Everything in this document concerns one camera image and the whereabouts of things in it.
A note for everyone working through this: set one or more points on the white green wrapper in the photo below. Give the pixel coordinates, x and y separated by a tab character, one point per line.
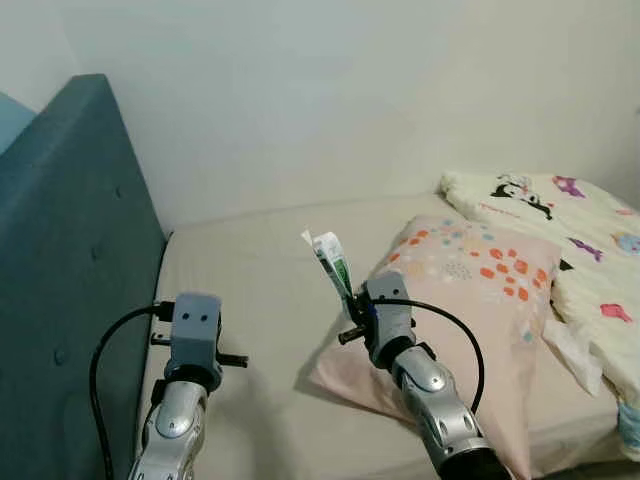
333	262

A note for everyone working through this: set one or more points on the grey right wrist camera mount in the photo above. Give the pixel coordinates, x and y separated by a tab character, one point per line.
390	310

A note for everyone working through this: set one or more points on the teal upholstered bed frame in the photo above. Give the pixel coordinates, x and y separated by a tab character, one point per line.
70	260

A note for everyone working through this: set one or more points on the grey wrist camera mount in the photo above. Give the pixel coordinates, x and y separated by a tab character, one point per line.
195	335
390	310

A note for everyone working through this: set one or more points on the pink patterned pillow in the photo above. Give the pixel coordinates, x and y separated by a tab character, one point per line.
470	300

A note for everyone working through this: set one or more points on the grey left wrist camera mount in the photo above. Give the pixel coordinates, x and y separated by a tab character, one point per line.
195	335

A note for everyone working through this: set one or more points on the cream cartoon print quilt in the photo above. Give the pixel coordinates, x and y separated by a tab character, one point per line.
590	260

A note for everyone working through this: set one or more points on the beige sheeted mattress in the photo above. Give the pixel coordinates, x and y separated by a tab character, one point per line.
250	290

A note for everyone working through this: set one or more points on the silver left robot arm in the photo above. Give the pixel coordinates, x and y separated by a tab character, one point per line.
175	425

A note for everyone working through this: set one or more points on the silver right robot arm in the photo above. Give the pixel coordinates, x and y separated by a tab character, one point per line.
440	410

